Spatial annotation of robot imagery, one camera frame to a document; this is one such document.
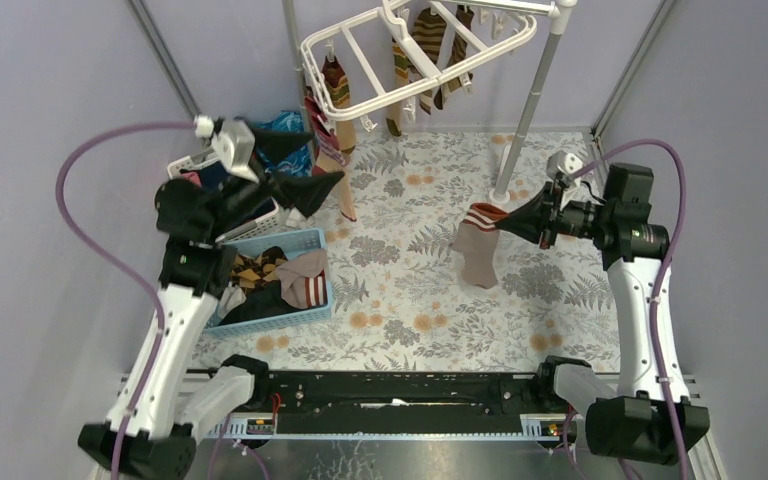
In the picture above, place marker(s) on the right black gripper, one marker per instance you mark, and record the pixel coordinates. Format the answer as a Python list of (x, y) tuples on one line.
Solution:
[(531, 219)]

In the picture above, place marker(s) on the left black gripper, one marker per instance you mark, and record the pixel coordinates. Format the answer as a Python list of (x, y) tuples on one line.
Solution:
[(264, 183)]

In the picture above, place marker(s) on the red striped sock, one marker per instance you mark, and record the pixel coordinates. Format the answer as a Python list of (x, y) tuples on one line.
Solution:
[(328, 155), (345, 198)]

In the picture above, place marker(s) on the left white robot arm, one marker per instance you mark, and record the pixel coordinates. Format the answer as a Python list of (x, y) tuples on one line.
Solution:
[(149, 432)]

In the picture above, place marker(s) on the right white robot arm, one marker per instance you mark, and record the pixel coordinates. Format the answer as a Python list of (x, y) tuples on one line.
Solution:
[(648, 416)]

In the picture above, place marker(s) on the pile of socks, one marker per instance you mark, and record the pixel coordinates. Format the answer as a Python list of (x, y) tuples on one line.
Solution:
[(271, 284)]

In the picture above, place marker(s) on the blue patterned cloth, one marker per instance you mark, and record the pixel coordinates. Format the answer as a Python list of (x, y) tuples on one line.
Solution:
[(285, 151)]

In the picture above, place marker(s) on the blue laundry basket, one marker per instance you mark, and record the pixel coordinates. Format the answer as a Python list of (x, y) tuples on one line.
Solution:
[(293, 243)]

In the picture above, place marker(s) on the dark navy cloth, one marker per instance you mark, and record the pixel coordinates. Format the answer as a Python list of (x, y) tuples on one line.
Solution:
[(211, 178)]

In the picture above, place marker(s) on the white laundry basket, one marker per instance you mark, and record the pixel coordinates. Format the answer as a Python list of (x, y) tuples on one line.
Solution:
[(261, 221)]

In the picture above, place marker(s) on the brown patterned hanging sock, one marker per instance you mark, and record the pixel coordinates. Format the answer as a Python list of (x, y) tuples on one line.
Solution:
[(465, 16)]

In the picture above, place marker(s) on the silver drying rack stand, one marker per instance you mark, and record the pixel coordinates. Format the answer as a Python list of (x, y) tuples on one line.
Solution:
[(558, 22)]

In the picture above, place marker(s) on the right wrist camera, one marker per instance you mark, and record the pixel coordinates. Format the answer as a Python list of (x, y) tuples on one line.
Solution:
[(561, 166)]

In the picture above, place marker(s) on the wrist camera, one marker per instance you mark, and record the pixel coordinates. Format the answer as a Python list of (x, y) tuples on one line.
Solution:
[(234, 143), (561, 166)]

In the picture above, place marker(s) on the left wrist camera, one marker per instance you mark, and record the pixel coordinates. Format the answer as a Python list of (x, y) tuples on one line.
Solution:
[(234, 143)]

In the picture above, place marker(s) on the white sock hanger frame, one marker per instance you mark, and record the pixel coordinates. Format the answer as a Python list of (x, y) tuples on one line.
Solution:
[(525, 15)]

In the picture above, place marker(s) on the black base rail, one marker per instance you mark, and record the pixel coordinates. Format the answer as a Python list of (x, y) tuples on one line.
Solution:
[(295, 403)]

